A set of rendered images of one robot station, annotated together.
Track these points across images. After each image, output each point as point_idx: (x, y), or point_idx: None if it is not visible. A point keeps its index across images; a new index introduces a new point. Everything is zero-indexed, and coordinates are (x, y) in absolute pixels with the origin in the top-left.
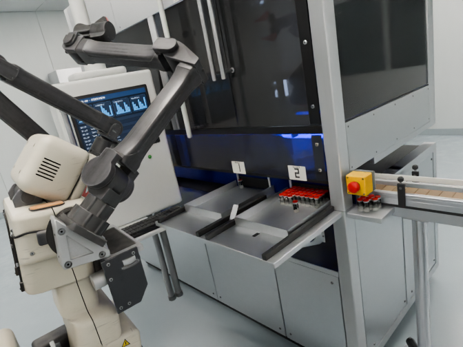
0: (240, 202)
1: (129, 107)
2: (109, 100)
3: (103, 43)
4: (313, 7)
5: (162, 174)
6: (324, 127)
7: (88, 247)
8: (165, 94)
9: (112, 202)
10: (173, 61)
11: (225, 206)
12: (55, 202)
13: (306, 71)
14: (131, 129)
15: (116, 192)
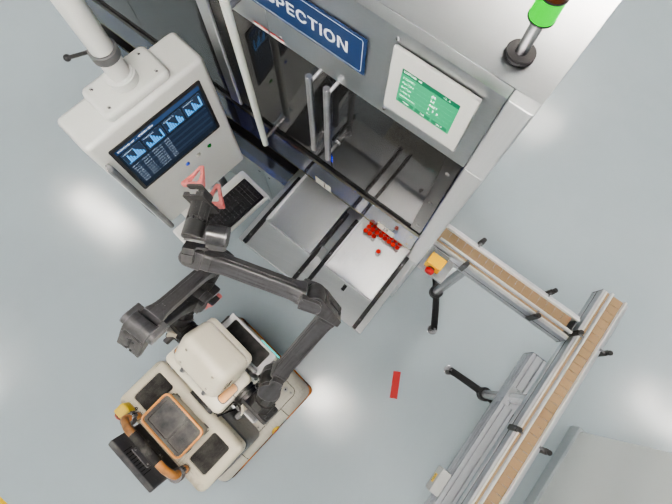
0: (323, 216)
1: (182, 116)
2: (158, 125)
3: (231, 266)
4: (450, 202)
5: (223, 151)
6: (422, 238)
7: None
8: (311, 340)
9: None
10: None
11: (308, 221)
12: (232, 389)
13: (422, 211)
14: (187, 135)
15: None
